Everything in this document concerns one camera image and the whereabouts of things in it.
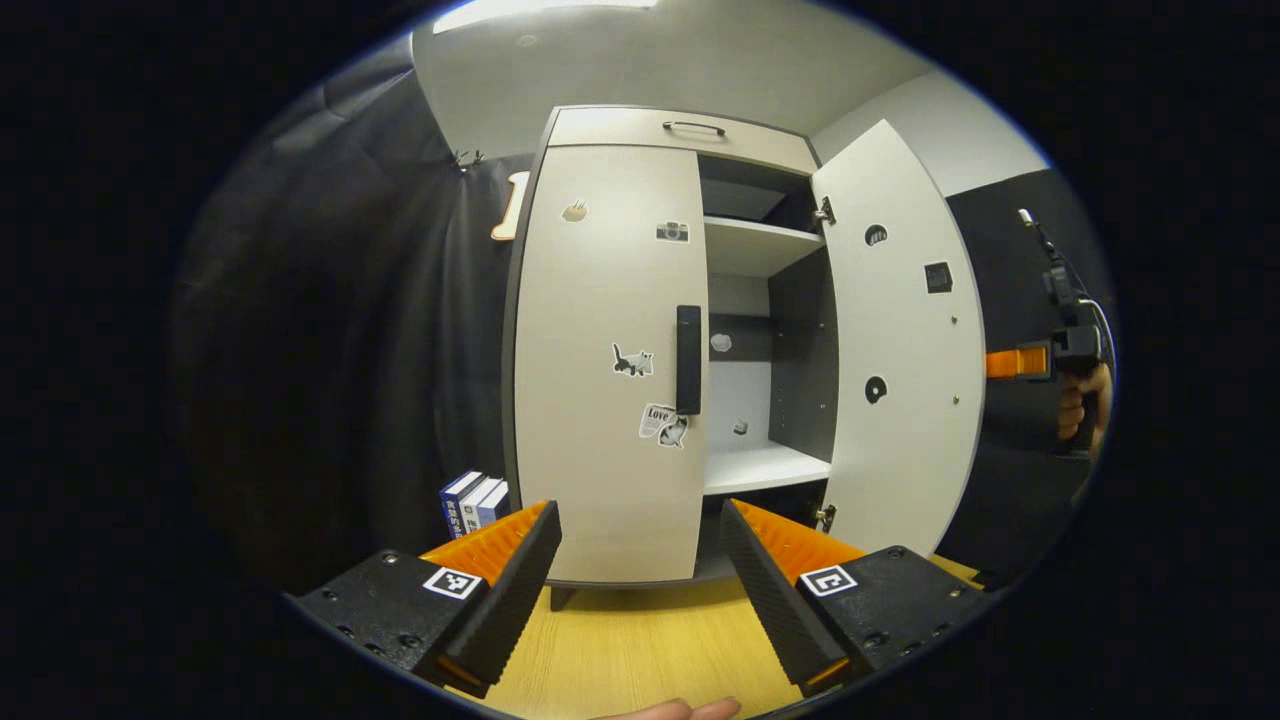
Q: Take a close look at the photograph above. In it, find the black backdrop cloth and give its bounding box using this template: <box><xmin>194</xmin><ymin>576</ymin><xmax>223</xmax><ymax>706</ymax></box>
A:
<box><xmin>165</xmin><ymin>35</ymin><xmax>1116</xmax><ymax>591</ymax></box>

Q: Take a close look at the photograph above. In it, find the beige double-door shoe cabinet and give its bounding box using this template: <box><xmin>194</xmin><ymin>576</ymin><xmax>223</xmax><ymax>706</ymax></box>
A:
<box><xmin>500</xmin><ymin>105</ymin><xmax>841</xmax><ymax>611</ymax></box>

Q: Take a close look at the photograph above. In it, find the black cabinet door handle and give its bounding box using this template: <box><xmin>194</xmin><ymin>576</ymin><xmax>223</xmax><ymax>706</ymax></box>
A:
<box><xmin>676</xmin><ymin>305</ymin><xmax>703</xmax><ymax>416</ymax></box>

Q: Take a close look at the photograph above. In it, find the white cabinet shelf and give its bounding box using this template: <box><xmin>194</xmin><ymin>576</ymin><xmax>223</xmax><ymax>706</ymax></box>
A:
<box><xmin>703</xmin><ymin>215</ymin><xmax>826</xmax><ymax>279</ymax></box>
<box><xmin>703</xmin><ymin>440</ymin><xmax>833</xmax><ymax>496</ymax></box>

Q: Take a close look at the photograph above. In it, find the dark blue book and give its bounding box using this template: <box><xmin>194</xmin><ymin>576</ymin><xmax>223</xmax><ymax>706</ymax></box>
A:
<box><xmin>440</xmin><ymin>470</ymin><xmax>486</xmax><ymax>541</ymax></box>

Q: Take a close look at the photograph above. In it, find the beige cabinet drawer front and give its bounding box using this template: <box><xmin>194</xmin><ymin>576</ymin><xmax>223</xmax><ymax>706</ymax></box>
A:
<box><xmin>547</xmin><ymin>107</ymin><xmax>821</xmax><ymax>176</ymax></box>

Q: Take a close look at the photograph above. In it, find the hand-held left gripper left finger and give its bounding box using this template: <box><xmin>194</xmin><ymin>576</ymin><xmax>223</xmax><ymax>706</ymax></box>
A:
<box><xmin>290</xmin><ymin>498</ymin><xmax>563</xmax><ymax>701</ymax></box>

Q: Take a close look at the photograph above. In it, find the headphone sticker shoe cabinet door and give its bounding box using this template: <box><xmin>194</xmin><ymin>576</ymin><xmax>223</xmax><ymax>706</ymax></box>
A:
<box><xmin>810</xmin><ymin>120</ymin><xmax>988</xmax><ymax>559</ymax></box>

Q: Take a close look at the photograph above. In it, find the camera sticker shoe cabinet door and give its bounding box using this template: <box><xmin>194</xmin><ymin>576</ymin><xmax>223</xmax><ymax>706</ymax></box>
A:
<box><xmin>513</xmin><ymin>145</ymin><xmax>711</xmax><ymax>584</ymax></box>

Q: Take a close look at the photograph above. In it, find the black cable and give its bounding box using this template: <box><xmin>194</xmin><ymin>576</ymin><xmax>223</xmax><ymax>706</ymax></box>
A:
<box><xmin>1017</xmin><ymin>207</ymin><xmax>1117</xmax><ymax>371</ymax></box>

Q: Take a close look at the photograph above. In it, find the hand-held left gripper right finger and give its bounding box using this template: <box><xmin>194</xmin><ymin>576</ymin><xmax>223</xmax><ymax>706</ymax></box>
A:
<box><xmin>720</xmin><ymin>498</ymin><xmax>1001</xmax><ymax>699</ymax></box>

